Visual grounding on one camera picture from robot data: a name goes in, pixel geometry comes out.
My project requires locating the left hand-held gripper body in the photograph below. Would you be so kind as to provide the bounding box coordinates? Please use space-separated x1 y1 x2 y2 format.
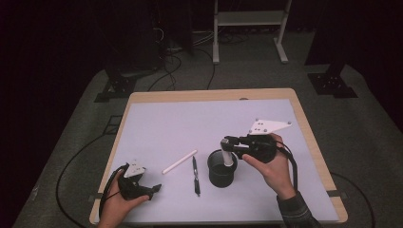
118 160 148 200

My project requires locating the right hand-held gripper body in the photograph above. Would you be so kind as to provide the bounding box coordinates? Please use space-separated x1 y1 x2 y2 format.
241 119 293 164

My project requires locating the white glue stick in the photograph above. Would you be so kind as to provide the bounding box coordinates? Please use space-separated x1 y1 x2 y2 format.
221 146 235 167

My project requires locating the black mesh pen holder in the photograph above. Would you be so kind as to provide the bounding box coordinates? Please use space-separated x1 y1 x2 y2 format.
207 149 239 188

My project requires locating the white pen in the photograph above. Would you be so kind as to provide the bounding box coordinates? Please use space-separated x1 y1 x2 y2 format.
162 149 198 176

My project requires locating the black pen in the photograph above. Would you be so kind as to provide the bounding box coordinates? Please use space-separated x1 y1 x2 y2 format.
191 155 202 198

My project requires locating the person's left hand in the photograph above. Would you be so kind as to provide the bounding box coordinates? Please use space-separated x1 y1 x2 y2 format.
98 172 150 228

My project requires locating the person's right hand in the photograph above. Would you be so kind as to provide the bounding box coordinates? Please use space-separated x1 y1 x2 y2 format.
242 134 297 200

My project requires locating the white table mat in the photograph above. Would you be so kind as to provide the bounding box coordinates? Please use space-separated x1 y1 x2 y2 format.
94 98 340 224

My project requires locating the black stand base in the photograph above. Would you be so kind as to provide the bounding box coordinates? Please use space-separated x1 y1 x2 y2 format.
307 63 359 99
93 67 138 104

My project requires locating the left hand-held gripper cable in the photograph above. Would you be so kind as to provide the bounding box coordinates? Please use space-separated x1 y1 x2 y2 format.
98 162 131 219

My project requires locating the hand-held gripper cable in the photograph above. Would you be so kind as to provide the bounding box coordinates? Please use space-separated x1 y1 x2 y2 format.
275 141 299 193
98 162 131 219

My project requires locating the black table strap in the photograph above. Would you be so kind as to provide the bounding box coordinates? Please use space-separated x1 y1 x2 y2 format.
326 189 349 200
87 192 104 203

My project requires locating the right hand-held gripper cable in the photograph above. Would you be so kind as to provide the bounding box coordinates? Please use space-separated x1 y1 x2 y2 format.
275 141 299 193

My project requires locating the black floor cable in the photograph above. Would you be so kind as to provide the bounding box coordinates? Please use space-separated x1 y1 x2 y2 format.
56 132 110 228
146 53 183 92
193 47 217 90
329 171 376 228

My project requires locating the white metal stand frame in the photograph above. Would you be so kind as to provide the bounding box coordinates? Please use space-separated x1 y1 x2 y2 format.
212 0 294 65

